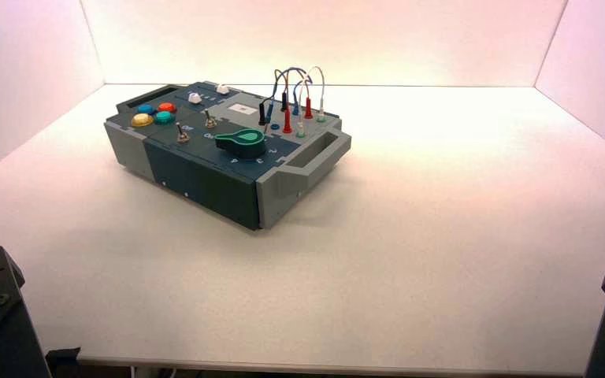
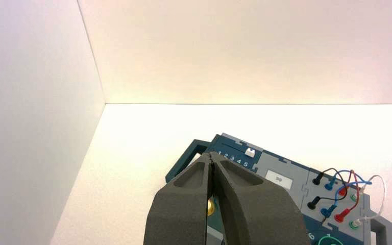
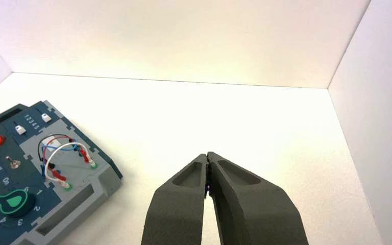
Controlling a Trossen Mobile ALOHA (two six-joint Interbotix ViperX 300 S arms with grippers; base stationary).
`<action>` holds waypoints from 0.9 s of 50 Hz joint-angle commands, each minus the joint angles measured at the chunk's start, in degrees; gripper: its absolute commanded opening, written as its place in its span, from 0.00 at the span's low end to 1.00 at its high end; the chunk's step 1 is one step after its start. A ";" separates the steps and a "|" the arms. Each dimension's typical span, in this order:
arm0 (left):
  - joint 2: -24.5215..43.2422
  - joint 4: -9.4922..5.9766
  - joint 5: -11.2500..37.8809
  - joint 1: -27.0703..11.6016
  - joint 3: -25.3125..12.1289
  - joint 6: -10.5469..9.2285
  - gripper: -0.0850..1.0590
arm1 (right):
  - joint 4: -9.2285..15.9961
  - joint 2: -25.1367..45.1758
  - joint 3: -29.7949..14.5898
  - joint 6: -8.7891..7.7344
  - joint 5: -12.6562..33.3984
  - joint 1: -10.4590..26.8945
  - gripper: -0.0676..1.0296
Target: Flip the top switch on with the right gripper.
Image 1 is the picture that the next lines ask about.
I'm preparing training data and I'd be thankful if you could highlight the green rotary knob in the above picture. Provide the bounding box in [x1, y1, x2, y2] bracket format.
[213, 128, 268, 160]

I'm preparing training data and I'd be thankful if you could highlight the grey and blue control box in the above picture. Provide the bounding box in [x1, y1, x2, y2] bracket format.
[102, 80, 353, 232]

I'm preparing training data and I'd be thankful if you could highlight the red patch cable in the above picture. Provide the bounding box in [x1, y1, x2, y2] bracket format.
[273, 69, 315, 135]

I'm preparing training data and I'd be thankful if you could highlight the white patch cable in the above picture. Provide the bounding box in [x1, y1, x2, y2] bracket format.
[295, 65, 328, 139]

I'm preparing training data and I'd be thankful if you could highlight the blue patch cable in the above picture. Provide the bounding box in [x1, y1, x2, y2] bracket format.
[265, 66, 314, 118]

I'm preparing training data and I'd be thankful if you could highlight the black patch cable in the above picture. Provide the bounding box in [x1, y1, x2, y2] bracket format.
[258, 91, 291, 128]

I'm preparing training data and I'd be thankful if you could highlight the black bracket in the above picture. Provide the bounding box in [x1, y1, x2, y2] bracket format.
[45, 346, 82, 378]

